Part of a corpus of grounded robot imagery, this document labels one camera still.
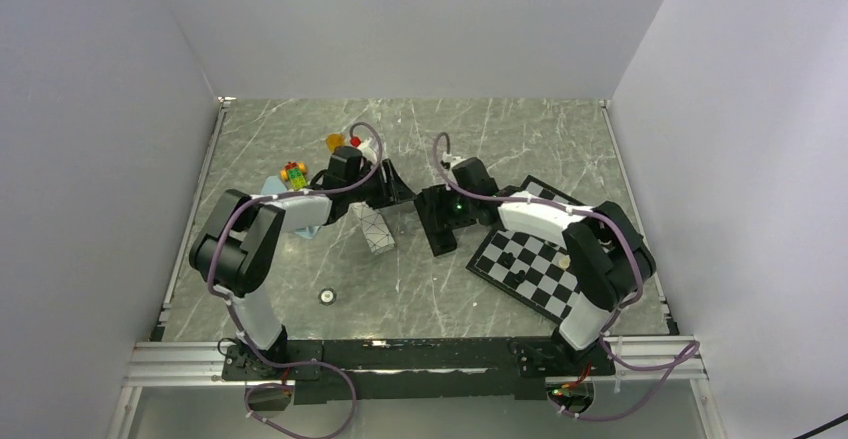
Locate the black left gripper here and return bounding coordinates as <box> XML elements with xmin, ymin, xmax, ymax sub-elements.
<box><xmin>347</xmin><ymin>159</ymin><xmax>417</xmax><ymax>211</ymax></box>

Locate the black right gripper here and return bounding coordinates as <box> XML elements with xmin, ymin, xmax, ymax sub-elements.
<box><xmin>427</xmin><ymin>183</ymin><xmax>478</xmax><ymax>232</ymax></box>

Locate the black glasses case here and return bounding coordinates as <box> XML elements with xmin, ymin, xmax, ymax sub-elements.
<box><xmin>414</xmin><ymin>185</ymin><xmax>464</xmax><ymax>257</ymax></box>

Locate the light blue cleaning cloth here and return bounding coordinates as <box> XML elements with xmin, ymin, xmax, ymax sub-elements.
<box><xmin>260</xmin><ymin>176</ymin><xmax>329</xmax><ymax>239</ymax></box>

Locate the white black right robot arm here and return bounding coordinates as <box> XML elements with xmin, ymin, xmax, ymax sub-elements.
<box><xmin>414</xmin><ymin>157</ymin><xmax>656</xmax><ymax>375</ymax></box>

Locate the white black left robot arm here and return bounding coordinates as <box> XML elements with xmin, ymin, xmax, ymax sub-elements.
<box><xmin>189</xmin><ymin>146</ymin><xmax>415</xmax><ymax>379</ymax></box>

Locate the white geometric glasses case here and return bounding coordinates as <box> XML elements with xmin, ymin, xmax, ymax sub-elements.
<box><xmin>350</xmin><ymin>202</ymin><xmax>396</xmax><ymax>255</ymax></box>

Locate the black chess piece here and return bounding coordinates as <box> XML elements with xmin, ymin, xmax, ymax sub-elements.
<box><xmin>504</xmin><ymin>270</ymin><xmax>526</xmax><ymax>289</ymax></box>
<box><xmin>497</xmin><ymin>253</ymin><xmax>515</xmax><ymax>269</ymax></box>

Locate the colourful toy brick car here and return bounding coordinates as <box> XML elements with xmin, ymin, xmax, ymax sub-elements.
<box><xmin>280</xmin><ymin>162</ymin><xmax>309</xmax><ymax>191</ymax></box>

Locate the black white chessboard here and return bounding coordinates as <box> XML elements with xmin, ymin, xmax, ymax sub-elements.
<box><xmin>465</xmin><ymin>175</ymin><xmax>598</xmax><ymax>328</ymax></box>

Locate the small round metal disc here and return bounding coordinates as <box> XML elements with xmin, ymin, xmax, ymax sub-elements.
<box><xmin>319</xmin><ymin>288</ymin><xmax>337</xmax><ymax>305</ymax></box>

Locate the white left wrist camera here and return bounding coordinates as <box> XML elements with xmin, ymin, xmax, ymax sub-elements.
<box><xmin>349</xmin><ymin>136</ymin><xmax>378</xmax><ymax>164</ymax></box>

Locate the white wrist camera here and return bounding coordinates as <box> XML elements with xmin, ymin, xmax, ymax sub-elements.
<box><xmin>349</xmin><ymin>136</ymin><xmax>378</xmax><ymax>164</ymax></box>
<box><xmin>439</xmin><ymin>151</ymin><xmax>466</xmax><ymax>170</ymax></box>

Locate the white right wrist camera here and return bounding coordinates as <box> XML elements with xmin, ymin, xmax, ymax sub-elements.
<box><xmin>439</xmin><ymin>151</ymin><xmax>466</xmax><ymax>170</ymax></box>

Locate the black table front rail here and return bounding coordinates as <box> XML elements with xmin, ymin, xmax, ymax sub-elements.
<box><xmin>221</xmin><ymin>336</ymin><xmax>615</xmax><ymax>405</ymax></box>

